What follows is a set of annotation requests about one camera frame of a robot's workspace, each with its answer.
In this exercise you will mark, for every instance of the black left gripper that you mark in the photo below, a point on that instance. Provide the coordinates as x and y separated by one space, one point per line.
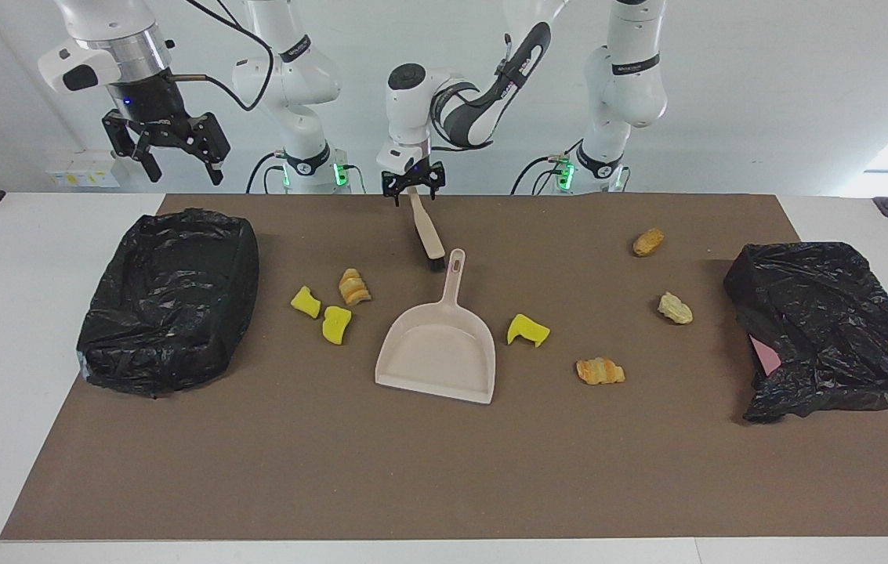
416 174

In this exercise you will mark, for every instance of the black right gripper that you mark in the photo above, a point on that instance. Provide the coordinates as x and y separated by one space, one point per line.
152 98

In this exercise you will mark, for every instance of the beige brush with black bristles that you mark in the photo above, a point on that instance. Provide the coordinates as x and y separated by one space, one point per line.
428 235

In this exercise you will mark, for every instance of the orange striped croissant toy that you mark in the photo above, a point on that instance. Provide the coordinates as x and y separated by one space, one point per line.
353 287
600 370

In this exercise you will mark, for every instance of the yellow sponge piece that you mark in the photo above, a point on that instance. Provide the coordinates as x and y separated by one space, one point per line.
336 325
530 333
305 302

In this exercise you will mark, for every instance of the beige plastic dustpan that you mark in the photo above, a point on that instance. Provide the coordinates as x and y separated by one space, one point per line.
436 352

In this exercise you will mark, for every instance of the brown oval bread toy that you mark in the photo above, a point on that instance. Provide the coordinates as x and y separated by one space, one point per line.
648 242

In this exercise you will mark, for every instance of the pale ridged bread toy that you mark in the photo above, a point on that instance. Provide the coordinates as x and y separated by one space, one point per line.
675 308

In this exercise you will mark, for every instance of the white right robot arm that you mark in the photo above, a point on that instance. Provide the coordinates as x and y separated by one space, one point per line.
299 78

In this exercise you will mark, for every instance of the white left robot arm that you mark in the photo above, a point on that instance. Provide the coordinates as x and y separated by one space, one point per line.
632 86

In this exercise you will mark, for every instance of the bin lined with black bag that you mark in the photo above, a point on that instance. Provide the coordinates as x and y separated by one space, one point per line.
169 313

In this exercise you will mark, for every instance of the pink bin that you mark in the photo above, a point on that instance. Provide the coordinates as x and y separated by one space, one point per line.
765 356

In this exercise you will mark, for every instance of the crumpled black trash bag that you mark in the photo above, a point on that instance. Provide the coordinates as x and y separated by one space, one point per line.
828 329

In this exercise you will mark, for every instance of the brown table mat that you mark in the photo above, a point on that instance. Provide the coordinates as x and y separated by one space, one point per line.
412 470

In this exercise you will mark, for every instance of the white wall socket box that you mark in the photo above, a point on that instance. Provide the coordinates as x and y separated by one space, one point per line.
83 171

